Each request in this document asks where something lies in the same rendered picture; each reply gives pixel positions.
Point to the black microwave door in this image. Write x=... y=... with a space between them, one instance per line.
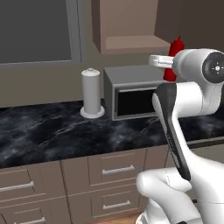
x=134 y=101

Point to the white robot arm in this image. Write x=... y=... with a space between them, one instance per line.
x=204 y=180

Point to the white paper towel holder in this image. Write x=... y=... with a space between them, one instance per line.
x=91 y=90

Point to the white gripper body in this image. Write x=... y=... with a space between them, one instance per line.
x=159 y=60

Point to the red ketchup bottle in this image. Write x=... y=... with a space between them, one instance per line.
x=176 y=48

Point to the open brown wall cabinet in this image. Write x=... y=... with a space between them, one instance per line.
x=128 y=26

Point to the grey framed window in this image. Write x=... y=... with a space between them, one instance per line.
x=35 y=29

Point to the dark brown cabinet door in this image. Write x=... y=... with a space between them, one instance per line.
x=192 y=20

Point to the brown drawer front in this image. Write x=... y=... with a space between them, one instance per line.
x=116 y=160
x=26 y=211
x=17 y=175
x=116 y=195

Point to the grey microwave oven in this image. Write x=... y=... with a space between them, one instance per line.
x=131 y=76

